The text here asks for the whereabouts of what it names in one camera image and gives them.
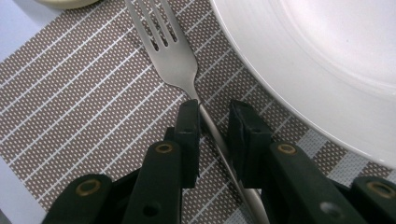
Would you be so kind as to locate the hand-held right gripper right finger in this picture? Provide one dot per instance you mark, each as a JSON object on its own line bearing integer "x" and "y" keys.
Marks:
{"x": 249, "y": 140}

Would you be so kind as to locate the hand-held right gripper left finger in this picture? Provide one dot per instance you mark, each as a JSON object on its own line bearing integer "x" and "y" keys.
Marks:
{"x": 188, "y": 140}

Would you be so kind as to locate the silver metal fork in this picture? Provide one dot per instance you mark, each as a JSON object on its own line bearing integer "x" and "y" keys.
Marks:
{"x": 177, "y": 62}

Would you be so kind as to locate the white round plate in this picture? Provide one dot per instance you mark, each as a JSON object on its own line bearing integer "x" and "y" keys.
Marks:
{"x": 311, "y": 62}

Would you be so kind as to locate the beige plastic tray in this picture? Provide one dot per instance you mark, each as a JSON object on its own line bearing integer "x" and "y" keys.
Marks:
{"x": 65, "y": 3}

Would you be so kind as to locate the brown striped woven placemat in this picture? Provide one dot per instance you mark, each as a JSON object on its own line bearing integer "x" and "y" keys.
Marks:
{"x": 77, "y": 109}

